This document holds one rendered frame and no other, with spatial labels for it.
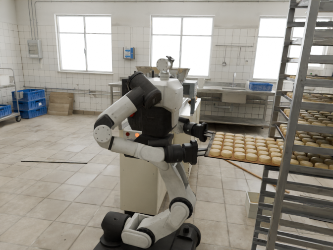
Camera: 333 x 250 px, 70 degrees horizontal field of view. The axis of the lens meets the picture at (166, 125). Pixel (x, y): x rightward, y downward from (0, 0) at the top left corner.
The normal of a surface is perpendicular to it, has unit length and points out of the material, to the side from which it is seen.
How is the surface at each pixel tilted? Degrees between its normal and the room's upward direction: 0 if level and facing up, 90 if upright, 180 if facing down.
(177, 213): 90
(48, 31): 90
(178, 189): 90
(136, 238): 90
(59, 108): 67
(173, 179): 114
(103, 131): 74
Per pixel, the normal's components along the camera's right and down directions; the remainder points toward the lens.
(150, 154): 0.23, -0.02
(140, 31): -0.16, 0.25
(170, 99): 0.48, 0.16
